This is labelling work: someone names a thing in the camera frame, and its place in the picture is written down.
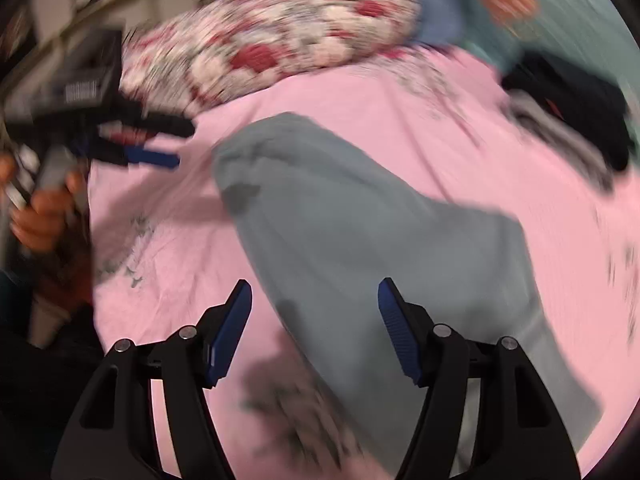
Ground grey-green fleece pants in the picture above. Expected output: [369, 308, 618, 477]
[209, 112, 604, 478]

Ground person left hand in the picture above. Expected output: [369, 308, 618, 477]
[10, 164, 90, 255]

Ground red floral pillow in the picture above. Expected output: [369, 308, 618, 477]
[120, 0, 420, 116]

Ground pink floral bed sheet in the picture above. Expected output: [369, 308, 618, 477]
[89, 50, 639, 479]

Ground folded grey pants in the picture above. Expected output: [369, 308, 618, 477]
[503, 90, 614, 195]

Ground folded black pants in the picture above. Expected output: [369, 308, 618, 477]
[500, 50, 637, 172]

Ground teal heart-print sheet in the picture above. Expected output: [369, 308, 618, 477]
[462, 0, 639, 91]

